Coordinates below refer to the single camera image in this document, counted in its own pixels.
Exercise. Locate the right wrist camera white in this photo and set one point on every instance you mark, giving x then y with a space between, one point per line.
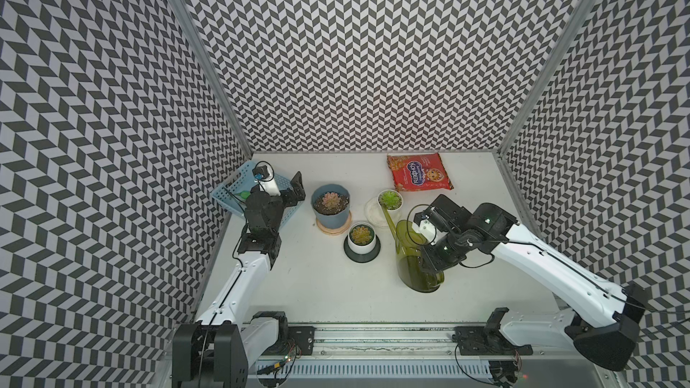
428 231

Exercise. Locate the green transparent watering can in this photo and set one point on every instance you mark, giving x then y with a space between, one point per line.
409 261

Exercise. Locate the white pot yellow-green succulent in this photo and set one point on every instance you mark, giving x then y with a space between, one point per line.
361 239

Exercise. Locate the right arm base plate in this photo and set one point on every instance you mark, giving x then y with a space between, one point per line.
477 341

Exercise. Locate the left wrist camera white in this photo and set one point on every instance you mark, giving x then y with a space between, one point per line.
264 175

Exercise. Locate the round cork coaster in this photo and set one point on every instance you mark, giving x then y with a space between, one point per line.
335 231

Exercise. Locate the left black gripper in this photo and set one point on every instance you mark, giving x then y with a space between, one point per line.
296 187

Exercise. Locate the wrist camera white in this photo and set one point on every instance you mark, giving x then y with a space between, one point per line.
264 175
428 231

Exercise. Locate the dark round saucer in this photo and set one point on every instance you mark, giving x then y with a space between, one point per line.
361 256

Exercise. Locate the left corner aluminium post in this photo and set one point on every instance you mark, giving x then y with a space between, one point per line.
199 50

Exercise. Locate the red cookie snack bag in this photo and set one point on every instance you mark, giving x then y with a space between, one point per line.
419 172

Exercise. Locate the right corner aluminium post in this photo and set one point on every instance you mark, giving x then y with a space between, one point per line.
577 20

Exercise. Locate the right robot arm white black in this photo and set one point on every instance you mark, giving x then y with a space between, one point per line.
601 319

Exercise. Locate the light blue plastic basket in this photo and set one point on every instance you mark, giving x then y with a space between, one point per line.
232 193

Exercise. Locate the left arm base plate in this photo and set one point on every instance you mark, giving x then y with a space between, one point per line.
292 338

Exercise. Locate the white pot green succulent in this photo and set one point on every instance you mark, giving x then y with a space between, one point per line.
391 202

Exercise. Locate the corner aluminium post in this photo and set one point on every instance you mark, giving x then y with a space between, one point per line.
577 20
199 50

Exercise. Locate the blue pot pink succulent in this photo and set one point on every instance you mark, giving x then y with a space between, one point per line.
331 202

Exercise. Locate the white round saucer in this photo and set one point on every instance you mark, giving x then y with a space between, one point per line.
375 215

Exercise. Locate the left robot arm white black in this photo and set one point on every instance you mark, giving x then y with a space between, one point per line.
218 349

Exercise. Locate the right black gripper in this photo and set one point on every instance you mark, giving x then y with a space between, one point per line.
432 260

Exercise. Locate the aluminium front rail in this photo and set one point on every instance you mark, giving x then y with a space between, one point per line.
355 342

